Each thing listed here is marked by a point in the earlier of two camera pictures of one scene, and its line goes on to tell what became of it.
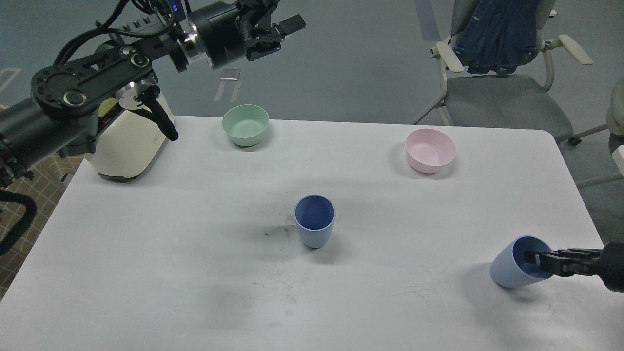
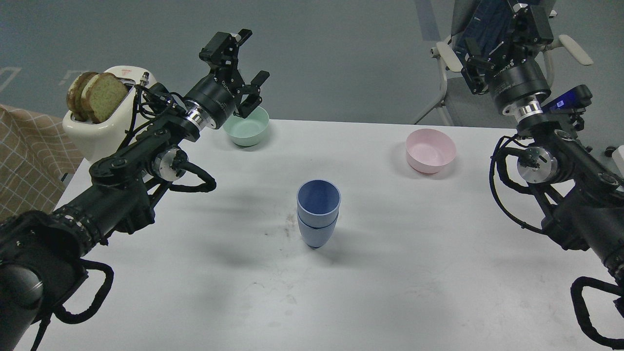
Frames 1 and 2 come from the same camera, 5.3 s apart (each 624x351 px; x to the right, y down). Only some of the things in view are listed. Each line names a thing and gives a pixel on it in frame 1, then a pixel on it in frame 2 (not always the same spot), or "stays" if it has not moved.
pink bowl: [427, 149] stays
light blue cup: [315, 215] stays
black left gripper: [226, 29] -> [213, 103]
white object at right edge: [617, 156] stays
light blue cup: [508, 268] -> [318, 203]
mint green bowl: [245, 124] stays
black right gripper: [569, 262] -> [517, 82]
